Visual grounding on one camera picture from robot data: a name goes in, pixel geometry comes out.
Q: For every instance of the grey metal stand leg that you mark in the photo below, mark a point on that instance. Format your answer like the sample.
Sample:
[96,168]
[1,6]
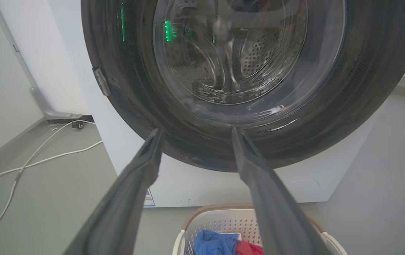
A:
[28,71]

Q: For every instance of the small black caster wheel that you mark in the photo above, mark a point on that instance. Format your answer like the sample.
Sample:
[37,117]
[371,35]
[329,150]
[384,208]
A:
[79,124]

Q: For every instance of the round black washing machine door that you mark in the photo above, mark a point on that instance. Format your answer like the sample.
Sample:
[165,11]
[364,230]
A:
[223,88]

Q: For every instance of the red garment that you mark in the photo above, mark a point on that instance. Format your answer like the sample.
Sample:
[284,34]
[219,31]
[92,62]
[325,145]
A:
[249,248]

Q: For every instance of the blue garment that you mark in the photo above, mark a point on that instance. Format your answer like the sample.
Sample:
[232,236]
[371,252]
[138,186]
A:
[214,243]

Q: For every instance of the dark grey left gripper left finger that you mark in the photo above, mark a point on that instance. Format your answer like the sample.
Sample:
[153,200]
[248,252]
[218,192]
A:
[124,202]

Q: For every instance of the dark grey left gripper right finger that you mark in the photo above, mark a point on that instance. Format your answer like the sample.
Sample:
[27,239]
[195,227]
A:
[273,209]

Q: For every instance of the white washing machine body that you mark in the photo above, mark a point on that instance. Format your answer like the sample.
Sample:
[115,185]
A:
[195,184]

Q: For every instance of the white plastic laundry basket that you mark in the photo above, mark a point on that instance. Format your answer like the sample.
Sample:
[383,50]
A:
[223,223]

